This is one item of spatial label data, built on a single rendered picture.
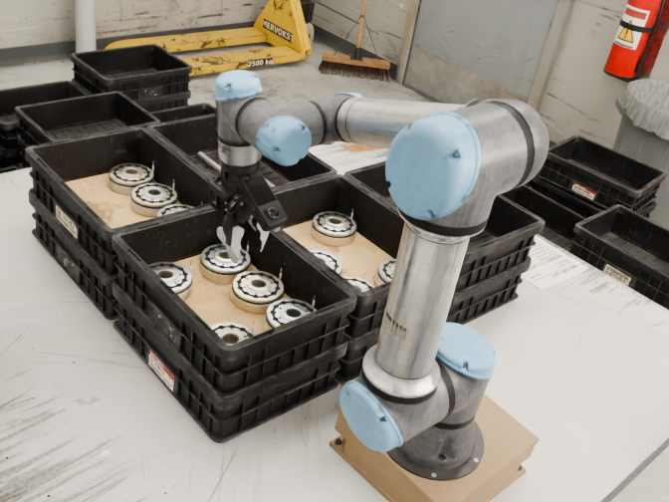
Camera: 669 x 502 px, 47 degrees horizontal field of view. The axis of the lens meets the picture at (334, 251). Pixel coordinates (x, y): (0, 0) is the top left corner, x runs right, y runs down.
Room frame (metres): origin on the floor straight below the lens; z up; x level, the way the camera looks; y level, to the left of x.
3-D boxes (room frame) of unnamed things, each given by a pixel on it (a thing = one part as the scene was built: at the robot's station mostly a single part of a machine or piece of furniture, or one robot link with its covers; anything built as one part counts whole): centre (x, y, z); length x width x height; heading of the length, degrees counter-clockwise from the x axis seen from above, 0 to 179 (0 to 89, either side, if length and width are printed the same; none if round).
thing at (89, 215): (1.46, 0.47, 0.92); 0.40 x 0.30 x 0.02; 47
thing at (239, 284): (1.24, 0.14, 0.86); 0.10 x 0.10 x 0.01
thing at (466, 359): (0.97, -0.22, 0.96); 0.13 x 0.12 x 0.14; 135
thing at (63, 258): (1.46, 0.47, 0.76); 0.40 x 0.30 x 0.12; 47
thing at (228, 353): (1.19, 0.18, 0.92); 0.40 x 0.30 x 0.02; 47
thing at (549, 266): (1.84, -0.50, 0.70); 0.33 x 0.23 x 0.01; 48
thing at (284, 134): (1.14, 0.12, 1.24); 0.11 x 0.11 x 0.08; 45
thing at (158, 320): (1.19, 0.18, 0.87); 0.40 x 0.30 x 0.11; 47
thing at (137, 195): (1.51, 0.43, 0.86); 0.10 x 0.10 x 0.01
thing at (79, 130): (2.41, 0.92, 0.37); 0.40 x 0.30 x 0.45; 138
